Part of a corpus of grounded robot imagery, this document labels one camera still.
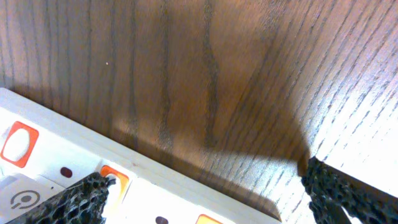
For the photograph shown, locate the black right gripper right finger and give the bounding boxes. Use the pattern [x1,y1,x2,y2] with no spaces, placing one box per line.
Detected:
[302,157,397,224]

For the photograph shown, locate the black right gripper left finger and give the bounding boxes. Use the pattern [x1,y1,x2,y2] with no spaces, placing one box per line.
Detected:
[7,172,116,224]

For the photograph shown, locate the white power strip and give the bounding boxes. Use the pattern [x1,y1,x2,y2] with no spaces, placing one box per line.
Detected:
[1,88,278,223]

